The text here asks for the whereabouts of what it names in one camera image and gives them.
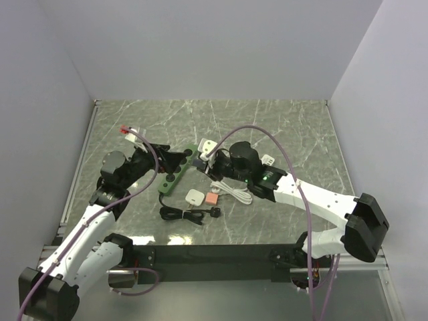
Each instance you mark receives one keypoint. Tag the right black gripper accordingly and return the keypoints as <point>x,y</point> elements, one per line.
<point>213,169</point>

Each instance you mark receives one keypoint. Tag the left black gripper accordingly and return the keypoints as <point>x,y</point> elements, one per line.
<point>169,160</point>

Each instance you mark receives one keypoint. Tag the green power strip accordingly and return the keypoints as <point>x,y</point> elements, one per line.
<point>172,180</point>

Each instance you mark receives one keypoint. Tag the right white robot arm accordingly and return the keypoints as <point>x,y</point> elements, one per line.
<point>360,226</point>

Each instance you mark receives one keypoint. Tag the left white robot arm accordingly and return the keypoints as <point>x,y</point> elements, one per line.
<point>53,290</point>

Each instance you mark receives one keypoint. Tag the white square charger plug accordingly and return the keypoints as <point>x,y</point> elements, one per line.
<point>194,198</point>

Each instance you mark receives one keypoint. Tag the pink square adapter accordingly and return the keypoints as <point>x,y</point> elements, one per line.
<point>211,198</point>

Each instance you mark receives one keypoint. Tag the white USB power strip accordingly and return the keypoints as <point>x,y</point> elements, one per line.
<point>267,160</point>

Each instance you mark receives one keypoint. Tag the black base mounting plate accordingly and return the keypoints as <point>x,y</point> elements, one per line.
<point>198,263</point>

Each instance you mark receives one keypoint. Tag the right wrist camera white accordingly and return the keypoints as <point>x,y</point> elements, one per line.
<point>207,149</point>

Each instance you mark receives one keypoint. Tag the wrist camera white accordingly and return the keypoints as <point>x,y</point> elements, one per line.
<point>207,149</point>
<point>129,133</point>

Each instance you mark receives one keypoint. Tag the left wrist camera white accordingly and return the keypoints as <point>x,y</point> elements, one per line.
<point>129,133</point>

